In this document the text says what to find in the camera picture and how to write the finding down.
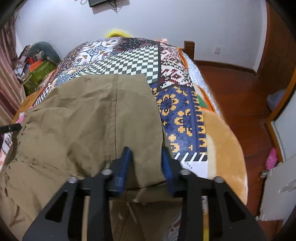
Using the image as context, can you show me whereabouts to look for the white cabinet with pink stickers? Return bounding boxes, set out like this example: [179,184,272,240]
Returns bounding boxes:
[259,67,296,222]

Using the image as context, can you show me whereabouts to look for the olive khaki pants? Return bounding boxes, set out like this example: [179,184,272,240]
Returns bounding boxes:
[1,74,181,240]

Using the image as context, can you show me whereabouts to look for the colourful patchwork bedspread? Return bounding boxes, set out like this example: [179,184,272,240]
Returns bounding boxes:
[0,36,223,241]

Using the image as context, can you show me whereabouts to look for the pink plush toy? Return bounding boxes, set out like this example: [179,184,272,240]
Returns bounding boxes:
[265,148,278,171]

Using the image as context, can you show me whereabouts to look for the striped red curtain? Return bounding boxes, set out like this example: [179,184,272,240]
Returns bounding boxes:
[0,16,26,125]

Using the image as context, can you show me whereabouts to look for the wooden bed post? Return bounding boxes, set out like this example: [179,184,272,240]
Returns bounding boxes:
[183,41,195,60]

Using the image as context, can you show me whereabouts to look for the pile of clothes and bags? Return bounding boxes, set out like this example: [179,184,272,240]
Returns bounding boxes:
[14,41,61,96]

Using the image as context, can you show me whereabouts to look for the brown cardboard box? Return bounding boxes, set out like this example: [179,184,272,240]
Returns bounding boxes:
[11,89,43,123]

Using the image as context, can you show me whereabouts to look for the yellow plush pillow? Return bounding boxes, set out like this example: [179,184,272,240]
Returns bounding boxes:
[105,30,131,38]

